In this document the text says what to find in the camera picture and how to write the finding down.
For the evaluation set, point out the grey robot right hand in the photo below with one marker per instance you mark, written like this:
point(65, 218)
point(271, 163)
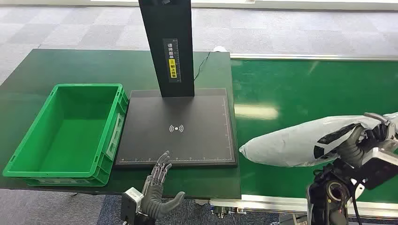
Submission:
point(349, 149)

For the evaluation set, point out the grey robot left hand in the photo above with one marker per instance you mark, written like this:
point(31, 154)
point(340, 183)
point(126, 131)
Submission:
point(155, 198)

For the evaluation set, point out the grey poly mailer package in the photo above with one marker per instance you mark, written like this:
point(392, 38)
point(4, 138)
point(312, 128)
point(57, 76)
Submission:
point(289, 143)

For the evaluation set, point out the green conveyor belt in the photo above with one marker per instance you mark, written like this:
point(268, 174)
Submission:
point(295, 87)

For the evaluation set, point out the green plastic crate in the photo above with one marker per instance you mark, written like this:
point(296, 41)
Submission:
point(68, 133)

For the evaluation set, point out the yellow black label sticker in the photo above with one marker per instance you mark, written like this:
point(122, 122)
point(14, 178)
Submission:
point(172, 62)

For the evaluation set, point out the dark green table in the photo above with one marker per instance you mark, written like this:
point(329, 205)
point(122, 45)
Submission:
point(62, 66)

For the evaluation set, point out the small white object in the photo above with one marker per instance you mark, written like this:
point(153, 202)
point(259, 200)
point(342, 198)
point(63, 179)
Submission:
point(219, 48)

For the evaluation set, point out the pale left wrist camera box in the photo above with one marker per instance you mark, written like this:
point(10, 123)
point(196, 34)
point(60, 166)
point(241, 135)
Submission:
point(132, 198)

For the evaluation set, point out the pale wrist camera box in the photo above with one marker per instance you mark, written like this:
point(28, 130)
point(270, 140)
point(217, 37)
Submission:
point(132, 198)
point(381, 167)

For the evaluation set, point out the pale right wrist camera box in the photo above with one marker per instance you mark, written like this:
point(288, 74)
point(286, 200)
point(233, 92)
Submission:
point(381, 167)

